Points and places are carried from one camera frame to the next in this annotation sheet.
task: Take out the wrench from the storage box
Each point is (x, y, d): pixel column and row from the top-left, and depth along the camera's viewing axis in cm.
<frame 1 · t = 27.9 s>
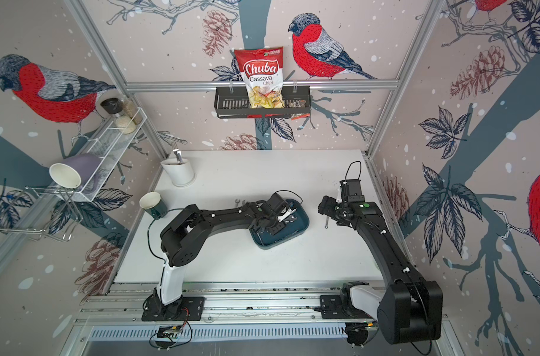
left hand: (282, 217, 94), fingers open
right hand: (325, 206, 84), fingers open
teal plastic storage tray: (294, 228, 95), on the table
slim steel wrench: (326, 224, 96), on the table
white utensil mug: (180, 173, 103), point 10 cm above the table
green ceramic mug: (152, 202, 99), point 5 cm above the table
metal fork in mug: (178, 154, 109), point 11 cm above the table

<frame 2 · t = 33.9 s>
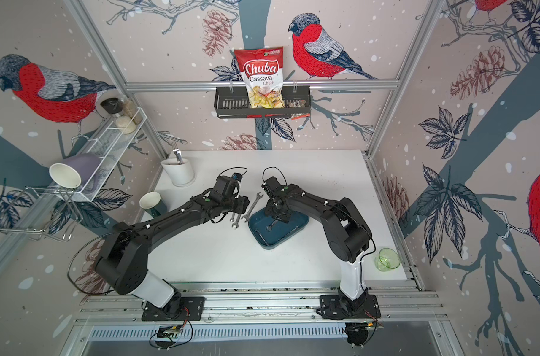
left hand: (247, 196, 89), fingers open
right hand: (270, 214, 94), fingers open
small steel wrench: (237, 219, 97), on the table
green glass cup: (387, 259, 85), on the table
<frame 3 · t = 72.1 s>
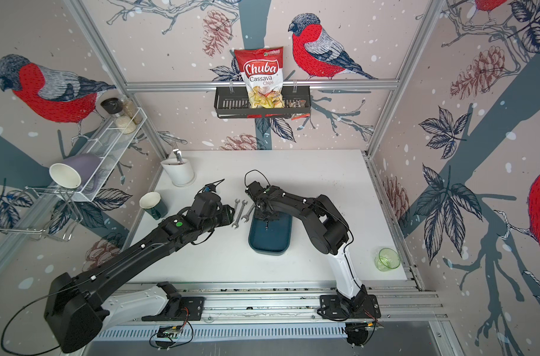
left hand: (235, 207, 80), fingers open
right hand: (264, 217, 97), fingers closed
teal plastic storage tray: (271, 237, 94), on the table
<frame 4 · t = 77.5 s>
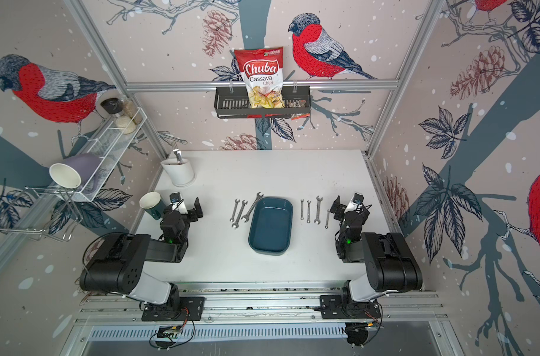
left hand: (189, 195, 91), fingers open
right hand: (348, 197, 91), fingers open
short steel wrench right group: (302, 210, 100), on the table
